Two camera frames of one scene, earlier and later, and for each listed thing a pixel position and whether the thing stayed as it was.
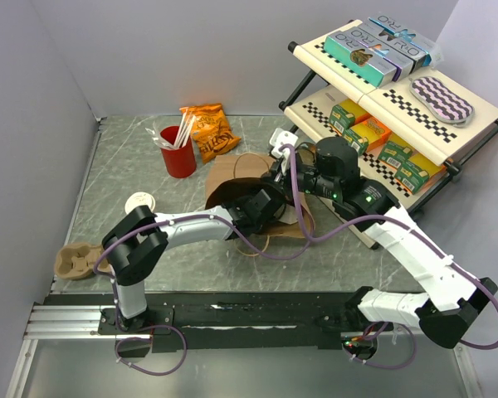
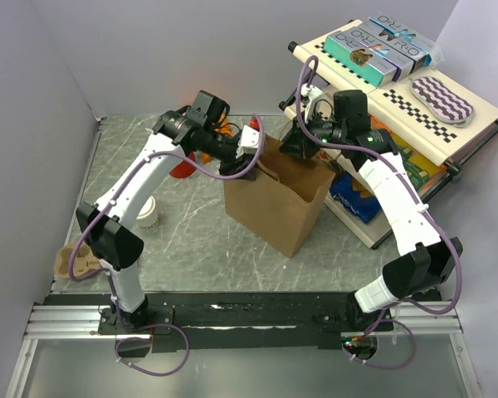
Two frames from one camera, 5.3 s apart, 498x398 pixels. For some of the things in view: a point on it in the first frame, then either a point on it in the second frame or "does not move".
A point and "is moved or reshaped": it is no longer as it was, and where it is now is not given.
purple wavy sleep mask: (445, 102) does not move
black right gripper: (280, 172) -> (298, 143)
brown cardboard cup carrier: (77, 260) does not move
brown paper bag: (270, 206) is moved or reshaped
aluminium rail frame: (58, 322) does not move
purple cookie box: (402, 60) does not move
